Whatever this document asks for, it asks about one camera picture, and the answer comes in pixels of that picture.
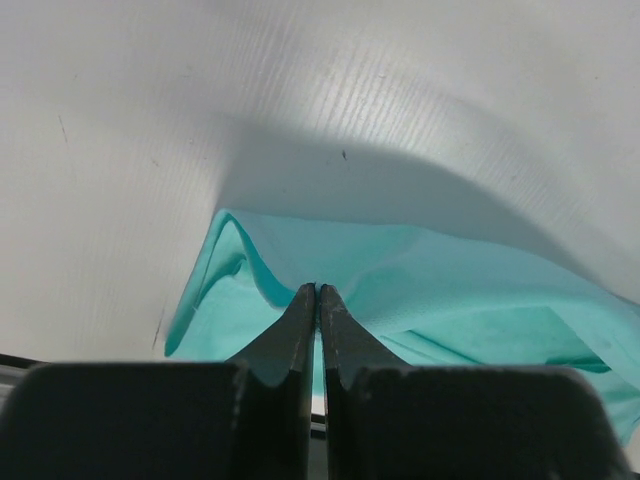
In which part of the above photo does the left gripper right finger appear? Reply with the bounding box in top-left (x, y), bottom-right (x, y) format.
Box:
top-left (319, 285), bottom-right (633, 479)

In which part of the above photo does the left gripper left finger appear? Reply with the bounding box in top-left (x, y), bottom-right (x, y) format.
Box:
top-left (1, 284), bottom-right (315, 479)

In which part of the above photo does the teal t shirt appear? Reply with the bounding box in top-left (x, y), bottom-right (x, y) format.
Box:
top-left (165, 210), bottom-right (639, 443)

